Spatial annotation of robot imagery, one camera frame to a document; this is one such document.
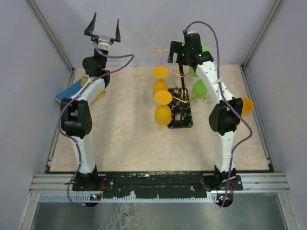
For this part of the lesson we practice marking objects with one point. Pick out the white cable duct strip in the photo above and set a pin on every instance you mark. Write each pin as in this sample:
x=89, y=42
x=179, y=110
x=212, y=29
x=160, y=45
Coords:
x=94, y=198

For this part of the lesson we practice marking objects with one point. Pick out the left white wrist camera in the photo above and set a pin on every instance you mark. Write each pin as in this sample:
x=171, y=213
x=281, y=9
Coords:
x=104, y=42

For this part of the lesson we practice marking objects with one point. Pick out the green goblet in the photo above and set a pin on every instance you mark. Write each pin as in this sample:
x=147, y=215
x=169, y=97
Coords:
x=191, y=71
x=199, y=90

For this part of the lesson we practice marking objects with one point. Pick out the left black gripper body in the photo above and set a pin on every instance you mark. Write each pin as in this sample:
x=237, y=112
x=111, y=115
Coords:
x=94, y=37

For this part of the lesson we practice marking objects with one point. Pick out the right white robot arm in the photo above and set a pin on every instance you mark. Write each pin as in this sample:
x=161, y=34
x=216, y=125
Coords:
x=224, y=117

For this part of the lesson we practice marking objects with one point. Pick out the gold wine glass rack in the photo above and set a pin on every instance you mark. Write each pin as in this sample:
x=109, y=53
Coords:
x=180, y=104

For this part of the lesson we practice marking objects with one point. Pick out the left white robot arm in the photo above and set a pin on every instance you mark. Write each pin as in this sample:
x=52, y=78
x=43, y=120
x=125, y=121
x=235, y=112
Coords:
x=76, y=121

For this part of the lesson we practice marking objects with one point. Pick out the aluminium frame rail front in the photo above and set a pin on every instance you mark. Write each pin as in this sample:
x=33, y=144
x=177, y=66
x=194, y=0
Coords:
x=247, y=182

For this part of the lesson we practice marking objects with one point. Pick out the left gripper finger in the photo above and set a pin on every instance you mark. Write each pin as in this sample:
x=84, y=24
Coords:
x=90, y=28
x=117, y=34

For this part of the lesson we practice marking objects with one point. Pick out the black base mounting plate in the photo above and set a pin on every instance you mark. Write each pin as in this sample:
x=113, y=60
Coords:
x=90, y=182

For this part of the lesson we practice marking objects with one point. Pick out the orange goblet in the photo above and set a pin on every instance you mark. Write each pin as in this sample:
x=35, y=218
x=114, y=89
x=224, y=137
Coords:
x=160, y=73
x=163, y=114
x=248, y=106

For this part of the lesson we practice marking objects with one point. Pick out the blue yellow box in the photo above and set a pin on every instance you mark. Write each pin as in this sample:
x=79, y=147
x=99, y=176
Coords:
x=69, y=93

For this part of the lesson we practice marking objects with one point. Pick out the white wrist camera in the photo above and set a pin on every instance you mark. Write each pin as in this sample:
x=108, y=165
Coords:
x=104, y=42
x=192, y=38

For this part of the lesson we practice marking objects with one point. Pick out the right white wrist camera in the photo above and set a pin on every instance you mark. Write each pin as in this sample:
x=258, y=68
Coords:
x=192, y=38

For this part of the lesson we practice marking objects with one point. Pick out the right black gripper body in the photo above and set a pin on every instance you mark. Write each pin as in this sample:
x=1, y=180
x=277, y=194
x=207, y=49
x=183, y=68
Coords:
x=183, y=53

